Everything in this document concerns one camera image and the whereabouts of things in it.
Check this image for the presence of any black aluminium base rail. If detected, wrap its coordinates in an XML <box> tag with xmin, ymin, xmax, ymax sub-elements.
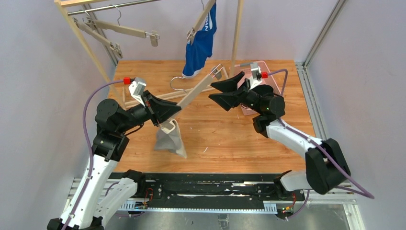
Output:
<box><xmin>57</xmin><ymin>171</ymin><xmax>365</xmax><ymax>230</ymax></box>

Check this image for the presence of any grey beige underwear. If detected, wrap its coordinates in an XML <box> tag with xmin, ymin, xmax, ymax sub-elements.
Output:
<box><xmin>154</xmin><ymin>119</ymin><xmax>187</xmax><ymax>158</ymax></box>

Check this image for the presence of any pink perforated plastic basket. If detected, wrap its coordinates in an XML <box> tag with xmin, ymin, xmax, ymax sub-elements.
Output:
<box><xmin>230</xmin><ymin>61</ymin><xmax>286</xmax><ymax>119</ymax></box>

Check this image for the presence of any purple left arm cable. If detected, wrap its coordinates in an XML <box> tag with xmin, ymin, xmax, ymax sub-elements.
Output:
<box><xmin>60</xmin><ymin>77</ymin><xmax>132</xmax><ymax>230</ymax></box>

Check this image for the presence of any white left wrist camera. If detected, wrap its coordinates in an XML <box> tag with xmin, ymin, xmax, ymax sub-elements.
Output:
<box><xmin>123</xmin><ymin>77</ymin><xmax>147</xmax><ymax>106</ymax></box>

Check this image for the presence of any blue underwear white trim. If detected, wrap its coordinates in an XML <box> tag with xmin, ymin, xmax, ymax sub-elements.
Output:
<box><xmin>181</xmin><ymin>1</ymin><xmax>217</xmax><ymax>78</ymax></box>

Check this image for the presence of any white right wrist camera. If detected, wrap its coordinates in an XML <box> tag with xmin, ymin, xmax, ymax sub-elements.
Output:
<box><xmin>248</xmin><ymin>62</ymin><xmax>266</xmax><ymax>90</ymax></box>

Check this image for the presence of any wooden clothes rack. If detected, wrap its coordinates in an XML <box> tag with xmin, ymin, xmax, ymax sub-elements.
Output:
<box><xmin>55</xmin><ymin>0</ymin><xmax>244</xmax><ymax>99</ymax></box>

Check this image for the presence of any beige clip hanger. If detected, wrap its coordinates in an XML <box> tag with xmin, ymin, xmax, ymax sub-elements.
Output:
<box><xmin>73</xmin><ymin>17</ymin><xmax>123</xmax><ymax>58</ymax></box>
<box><xmin>157</xmin><ymin>64</ymin><xmax>228</xmax><ymax>132</ymax></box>
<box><xmin>187</xmin><ymin>0</ymin><xmax>216</xmax><ymax>45</ymax></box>

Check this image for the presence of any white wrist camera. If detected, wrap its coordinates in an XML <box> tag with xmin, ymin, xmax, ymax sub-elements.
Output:
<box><xmin>123</xmin><ymin>77</ymin><xmax>147</xmax><ymax>106</ymax></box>
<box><xmin>248</xmin><ymin>62</ymin><xmax>266</xmax><ymax>90</ymax></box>

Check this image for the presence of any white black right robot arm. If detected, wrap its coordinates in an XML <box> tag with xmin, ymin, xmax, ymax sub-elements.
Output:
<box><xmin>209</xmin><ymin>72</ymin><xmax>351</xmax><ymax>197</ymax></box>

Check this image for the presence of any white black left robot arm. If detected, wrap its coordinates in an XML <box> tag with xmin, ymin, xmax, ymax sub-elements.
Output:
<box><xmin>47</xmin><ymin>91</ymin><xmax>181</xmax><ymax>230</ymax></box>

